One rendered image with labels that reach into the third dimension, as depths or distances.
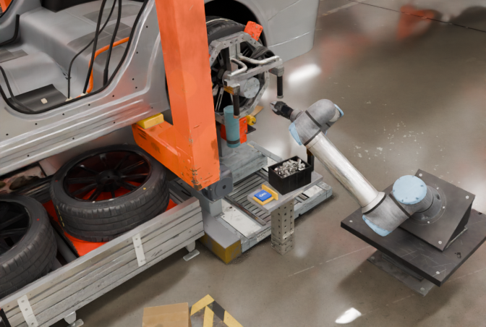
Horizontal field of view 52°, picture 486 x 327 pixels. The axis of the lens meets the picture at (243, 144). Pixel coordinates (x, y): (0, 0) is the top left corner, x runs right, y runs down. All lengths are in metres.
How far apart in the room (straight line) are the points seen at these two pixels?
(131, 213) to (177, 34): 1.03
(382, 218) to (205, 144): 0.96
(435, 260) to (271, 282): 0.87
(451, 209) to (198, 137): 1.34
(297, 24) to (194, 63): 1.33
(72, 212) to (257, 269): 1.07
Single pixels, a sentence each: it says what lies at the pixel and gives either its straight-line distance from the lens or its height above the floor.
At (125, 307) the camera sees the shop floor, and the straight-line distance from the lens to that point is 2.90.
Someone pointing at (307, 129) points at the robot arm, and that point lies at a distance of 2.51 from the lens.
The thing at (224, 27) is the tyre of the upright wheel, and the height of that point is 1.17.
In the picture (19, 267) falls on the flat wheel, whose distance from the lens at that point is 2.66.
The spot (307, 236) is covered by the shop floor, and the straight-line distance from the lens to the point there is 3.15.
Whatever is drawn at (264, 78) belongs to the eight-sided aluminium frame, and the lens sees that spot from 3.21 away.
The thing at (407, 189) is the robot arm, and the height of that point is 0.62.
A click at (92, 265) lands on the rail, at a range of 2.68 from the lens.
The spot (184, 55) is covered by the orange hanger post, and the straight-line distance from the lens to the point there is 2.31.
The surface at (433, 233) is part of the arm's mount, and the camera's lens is 2.76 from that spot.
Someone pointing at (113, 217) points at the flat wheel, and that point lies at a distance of 2.75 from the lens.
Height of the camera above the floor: 2.15
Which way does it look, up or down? 33 degrees down
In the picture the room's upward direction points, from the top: 4 degrees counter-clockwise
